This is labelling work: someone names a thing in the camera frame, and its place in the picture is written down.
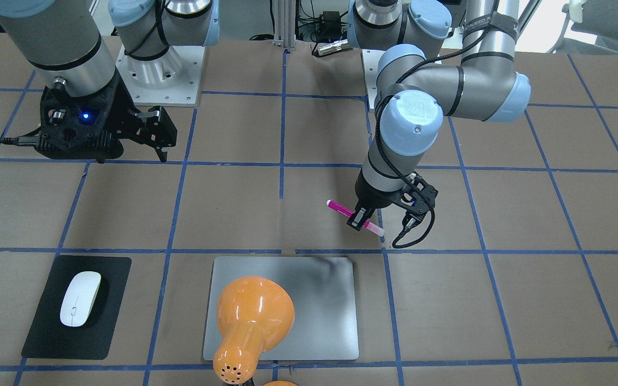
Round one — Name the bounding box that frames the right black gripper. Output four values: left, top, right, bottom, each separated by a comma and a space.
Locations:
38, 72, 178, 163

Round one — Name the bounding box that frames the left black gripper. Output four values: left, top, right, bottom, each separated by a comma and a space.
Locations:
347, 172, 410, 230

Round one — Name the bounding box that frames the pink marker pen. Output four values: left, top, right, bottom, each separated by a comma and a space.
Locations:
326, 200, 385, 237

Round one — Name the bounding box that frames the white computer mouse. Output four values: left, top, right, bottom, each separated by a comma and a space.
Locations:
59, 271, 101, 328

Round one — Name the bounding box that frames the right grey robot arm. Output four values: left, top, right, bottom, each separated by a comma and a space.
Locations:
0, 1, 220, 163

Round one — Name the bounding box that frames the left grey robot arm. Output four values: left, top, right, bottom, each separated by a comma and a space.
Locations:
348, 1, 531, 230

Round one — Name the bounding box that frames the silver laptop notebook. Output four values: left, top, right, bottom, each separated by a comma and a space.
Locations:
203, 256, 359, 361

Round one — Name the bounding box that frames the black mousepad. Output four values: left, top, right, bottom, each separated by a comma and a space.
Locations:
21, 256, 131, 360

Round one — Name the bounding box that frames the orange desk lamp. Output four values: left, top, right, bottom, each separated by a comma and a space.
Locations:
212, 276, 295, 385

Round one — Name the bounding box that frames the silver cylinder connector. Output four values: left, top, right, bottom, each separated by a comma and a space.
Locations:
311, 39, 361, 58

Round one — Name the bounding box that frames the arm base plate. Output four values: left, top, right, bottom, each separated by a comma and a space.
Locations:
116, 46, 206, 107
362, 49, 385, 112

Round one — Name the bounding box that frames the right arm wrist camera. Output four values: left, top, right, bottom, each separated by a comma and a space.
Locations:
0, 86, 123, 163

